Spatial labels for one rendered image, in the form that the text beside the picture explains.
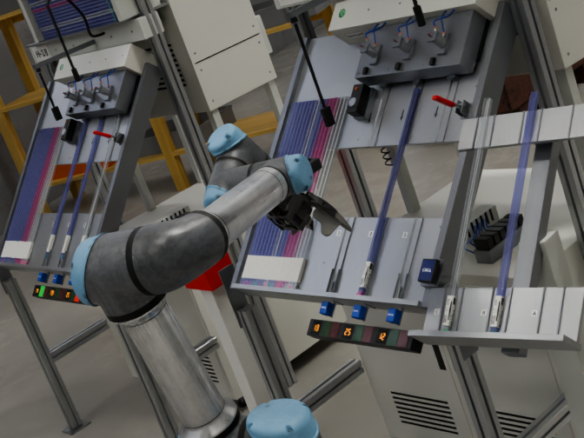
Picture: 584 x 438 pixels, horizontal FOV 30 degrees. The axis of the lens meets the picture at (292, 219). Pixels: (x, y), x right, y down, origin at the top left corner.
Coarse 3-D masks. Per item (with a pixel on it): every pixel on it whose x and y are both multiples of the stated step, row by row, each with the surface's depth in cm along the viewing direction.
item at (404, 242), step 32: (320, 224) 264; (352, 224) 255; (384, 224) 247; (416, 224) 239; (320, 256) 260; (352, 256) 251; (384, 256) 243; (416, 256) 236; (320, 288) 256; (352, 288) 248; (384, 288) 240; (416, 288) 232
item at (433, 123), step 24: (312, 48) 293; (336, 48) 284; (360, 48) 277; (336, 72) 281; (480, 72) 241; (312, 96) 285; (336, 96) 277; (384, 96) 263; (408, 96) 256; (432, 96) 250; (456, 96) 244; (384, 120) 260; (432, 120) 247; (456, 120) 241; (360, 144) 263; (384, 144) 257; (408, 144) 251
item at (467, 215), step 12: (480, 132) 222; (480, 144) 221; (480, 156) 220; (480, 168) 220; (468, 192) 218; (468, 204) 217; (468, 216) 216; (468, 228) 216; (456, 252) 215; (456, 264) 214; (456, 276) 213; (456, 288) 212
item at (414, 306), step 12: (240, 288) 276; (252, 288) 272; (264, 288) 268; (276, 288) 264; (300, 300) 266; (312, 300) 261; (324, 300) 255; (336, 300) 250; (348, 300) 245; (360, 300) 241; (372, 300) 238; (384, 300) 235; (396, 300) 232; (408, 300) 230; (420, 312) 234
